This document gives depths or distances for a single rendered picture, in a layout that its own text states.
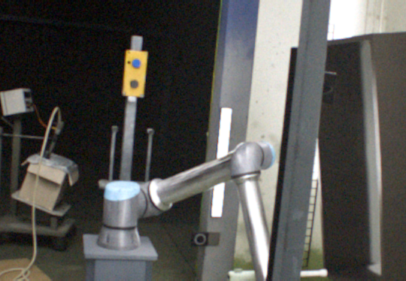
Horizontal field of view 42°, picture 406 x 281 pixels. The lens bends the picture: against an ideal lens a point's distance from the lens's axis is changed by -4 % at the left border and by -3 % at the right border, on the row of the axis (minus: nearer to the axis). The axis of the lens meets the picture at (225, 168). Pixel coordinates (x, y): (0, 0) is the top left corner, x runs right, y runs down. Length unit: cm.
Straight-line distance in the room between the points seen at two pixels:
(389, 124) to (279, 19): 123
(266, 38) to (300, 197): 210
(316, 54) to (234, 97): 198
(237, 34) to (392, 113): 122
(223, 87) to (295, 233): 199
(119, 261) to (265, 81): 143
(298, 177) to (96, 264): 132
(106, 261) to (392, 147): 126
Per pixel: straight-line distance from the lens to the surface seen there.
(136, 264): 232
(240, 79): 312
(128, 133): 321
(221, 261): 325
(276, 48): 320
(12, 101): 467
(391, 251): 235
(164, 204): 243
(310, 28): 116
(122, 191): 230
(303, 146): 115
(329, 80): 119
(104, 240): 237
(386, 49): 222
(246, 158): 204
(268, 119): 318
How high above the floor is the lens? 130
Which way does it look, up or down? 7 degrees down
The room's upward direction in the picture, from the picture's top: 6 degrees clockwise
